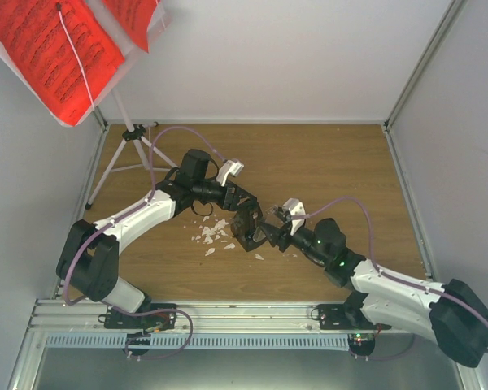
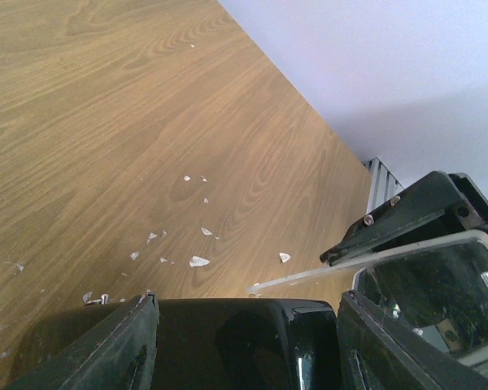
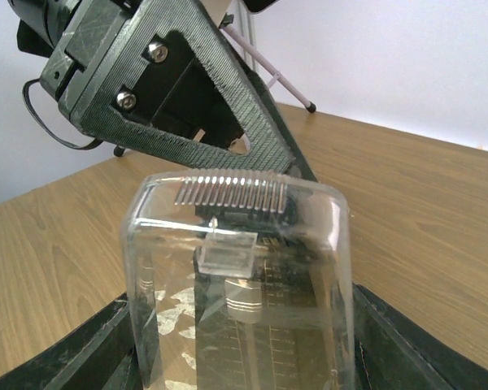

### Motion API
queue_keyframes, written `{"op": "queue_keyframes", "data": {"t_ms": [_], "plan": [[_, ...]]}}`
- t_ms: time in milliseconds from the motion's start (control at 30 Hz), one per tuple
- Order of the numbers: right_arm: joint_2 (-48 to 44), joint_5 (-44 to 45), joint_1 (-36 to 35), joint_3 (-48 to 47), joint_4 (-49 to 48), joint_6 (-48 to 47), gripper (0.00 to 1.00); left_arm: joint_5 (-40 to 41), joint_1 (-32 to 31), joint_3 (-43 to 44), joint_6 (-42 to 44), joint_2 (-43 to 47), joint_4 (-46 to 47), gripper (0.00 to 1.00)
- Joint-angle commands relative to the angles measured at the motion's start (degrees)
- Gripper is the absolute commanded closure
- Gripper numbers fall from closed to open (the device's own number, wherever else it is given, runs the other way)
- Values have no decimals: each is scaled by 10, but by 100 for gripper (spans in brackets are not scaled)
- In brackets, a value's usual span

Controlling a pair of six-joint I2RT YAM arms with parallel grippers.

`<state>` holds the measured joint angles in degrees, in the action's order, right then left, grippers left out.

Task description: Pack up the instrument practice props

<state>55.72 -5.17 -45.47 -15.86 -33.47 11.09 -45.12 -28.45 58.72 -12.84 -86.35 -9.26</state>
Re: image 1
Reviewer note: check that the black metronome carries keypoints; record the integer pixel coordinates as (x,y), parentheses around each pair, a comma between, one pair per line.
(243,230)

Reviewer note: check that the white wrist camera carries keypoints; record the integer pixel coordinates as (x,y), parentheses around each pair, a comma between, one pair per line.
(231,167)
(293,213)

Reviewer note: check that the white debris pile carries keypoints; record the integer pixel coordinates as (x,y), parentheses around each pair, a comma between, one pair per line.
(207,235)

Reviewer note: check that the clear plastic metronome cover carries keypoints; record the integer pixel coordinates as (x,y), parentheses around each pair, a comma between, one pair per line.
(273,216)

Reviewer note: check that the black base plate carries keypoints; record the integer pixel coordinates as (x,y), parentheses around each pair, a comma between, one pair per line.
(113,319)
(333,317)

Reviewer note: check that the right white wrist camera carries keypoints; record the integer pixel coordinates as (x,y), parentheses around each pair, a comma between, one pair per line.
(293,213)

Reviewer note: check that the red sheet music left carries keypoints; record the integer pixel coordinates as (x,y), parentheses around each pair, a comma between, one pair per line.
(62,52)

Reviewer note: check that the red sheet music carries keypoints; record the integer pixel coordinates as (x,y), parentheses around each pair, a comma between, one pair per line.
(134,17)
(62,52)

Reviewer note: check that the red sheet music right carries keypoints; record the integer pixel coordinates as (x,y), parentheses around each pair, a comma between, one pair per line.
(134,17)

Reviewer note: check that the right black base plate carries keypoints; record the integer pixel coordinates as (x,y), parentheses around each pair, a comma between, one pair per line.
(333,317)

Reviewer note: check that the aluminium rail with cable duct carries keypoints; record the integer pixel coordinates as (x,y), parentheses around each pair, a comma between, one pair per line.
(200,325)

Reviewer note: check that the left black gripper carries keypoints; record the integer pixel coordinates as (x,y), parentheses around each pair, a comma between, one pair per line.
(230,202)

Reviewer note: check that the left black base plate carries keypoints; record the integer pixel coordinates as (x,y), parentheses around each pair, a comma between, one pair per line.
(113,319)

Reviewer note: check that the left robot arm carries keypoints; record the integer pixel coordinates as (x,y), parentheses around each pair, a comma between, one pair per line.
(90,258)

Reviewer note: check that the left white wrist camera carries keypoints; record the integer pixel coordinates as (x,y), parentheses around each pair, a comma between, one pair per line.
(231,167)

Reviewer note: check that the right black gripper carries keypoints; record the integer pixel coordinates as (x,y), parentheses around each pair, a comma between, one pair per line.
(275,236)

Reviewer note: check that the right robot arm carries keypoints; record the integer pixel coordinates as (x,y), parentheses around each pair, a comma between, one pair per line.
(451,315)

